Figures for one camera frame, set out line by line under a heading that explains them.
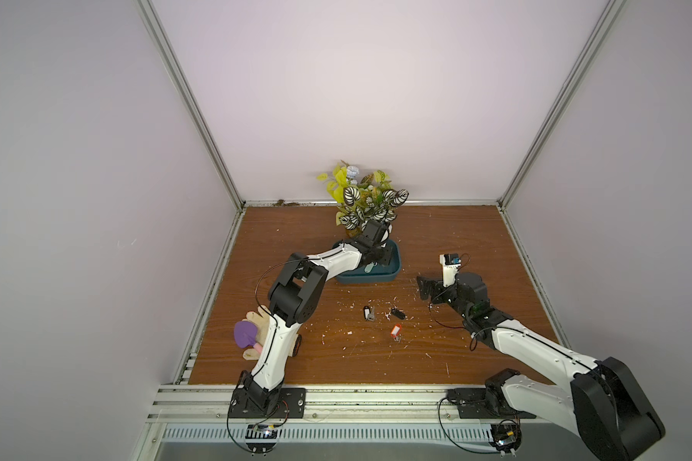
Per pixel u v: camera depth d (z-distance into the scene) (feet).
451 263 2.43
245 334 2.78
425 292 2.54
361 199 2.93
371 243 2.63
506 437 2.29
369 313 2.94
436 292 2.49
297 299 1.83
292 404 2.40
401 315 2.95
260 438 2.36
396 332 2.80
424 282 2.54
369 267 3.27
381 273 3.01
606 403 1.31
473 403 2.38
